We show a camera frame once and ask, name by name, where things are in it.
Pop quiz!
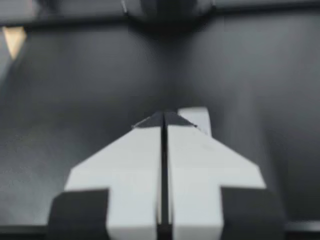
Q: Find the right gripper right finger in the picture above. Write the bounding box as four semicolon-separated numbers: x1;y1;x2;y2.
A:
163;111;286;240

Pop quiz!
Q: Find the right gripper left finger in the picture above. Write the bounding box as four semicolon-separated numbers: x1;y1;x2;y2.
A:
46;111;165;240

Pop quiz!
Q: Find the white remote control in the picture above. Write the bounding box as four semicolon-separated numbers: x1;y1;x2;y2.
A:
177;106;213;138

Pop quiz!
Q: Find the black frame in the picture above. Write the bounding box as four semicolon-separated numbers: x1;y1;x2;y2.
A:
0;3;320;29

